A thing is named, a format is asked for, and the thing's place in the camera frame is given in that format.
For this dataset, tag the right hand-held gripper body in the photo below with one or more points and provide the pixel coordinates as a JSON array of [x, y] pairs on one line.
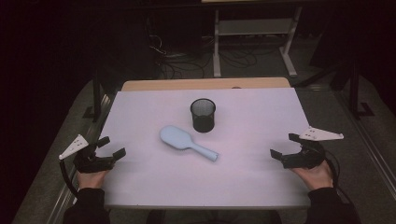
[[306, 155]]

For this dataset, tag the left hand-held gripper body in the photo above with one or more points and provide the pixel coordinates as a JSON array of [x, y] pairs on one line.
[[91, 163]]

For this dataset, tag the light blue hairbrush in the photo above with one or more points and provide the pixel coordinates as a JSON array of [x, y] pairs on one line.
[[179, 140]]

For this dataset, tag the black mesh pen cup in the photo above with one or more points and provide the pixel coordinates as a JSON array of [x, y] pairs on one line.
[[203, 119]]

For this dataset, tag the person's left hand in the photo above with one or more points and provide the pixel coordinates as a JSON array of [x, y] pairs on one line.
[[91, 179]]

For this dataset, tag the person's right hand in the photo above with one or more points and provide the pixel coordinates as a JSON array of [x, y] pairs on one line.
[[316, 177]]

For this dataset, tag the black metal stand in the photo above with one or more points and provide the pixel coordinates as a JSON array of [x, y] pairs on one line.
[[97, 99], [355, 93]]

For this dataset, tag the wooden table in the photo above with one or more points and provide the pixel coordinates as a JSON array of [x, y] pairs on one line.
[[186, 84]]

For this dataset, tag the white metal table frame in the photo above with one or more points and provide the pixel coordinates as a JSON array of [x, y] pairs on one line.
[[255, 27]]

